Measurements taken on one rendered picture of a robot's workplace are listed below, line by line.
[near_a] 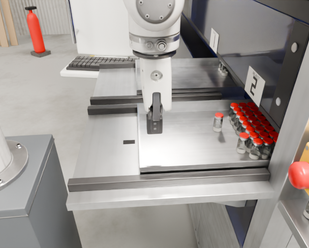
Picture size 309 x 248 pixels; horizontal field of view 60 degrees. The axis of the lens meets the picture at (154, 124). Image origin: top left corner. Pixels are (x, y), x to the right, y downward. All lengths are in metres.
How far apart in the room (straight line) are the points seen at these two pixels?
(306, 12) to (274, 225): 0.41
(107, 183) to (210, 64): 0.72
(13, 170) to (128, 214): 1.04
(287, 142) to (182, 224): 1.13
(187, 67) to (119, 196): 0.68
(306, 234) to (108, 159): 0.40
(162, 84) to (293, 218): 0.33
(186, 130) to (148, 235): 0.93
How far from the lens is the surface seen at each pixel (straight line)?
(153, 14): 0.34
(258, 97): 0.61
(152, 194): 0.53
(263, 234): 0.66
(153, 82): 0.44
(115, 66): 1.07
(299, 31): 0.50
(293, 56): 0.51
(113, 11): 1.37
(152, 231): 1.54
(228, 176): 0.55
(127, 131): 0.69
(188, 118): 0.74
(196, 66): 1.09
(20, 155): 0.70
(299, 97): 0.49
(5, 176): 0.66
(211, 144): 0.65
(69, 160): 2.02
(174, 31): 0.44
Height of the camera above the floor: 1.28
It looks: 34 degrees down
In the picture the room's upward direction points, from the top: straight up
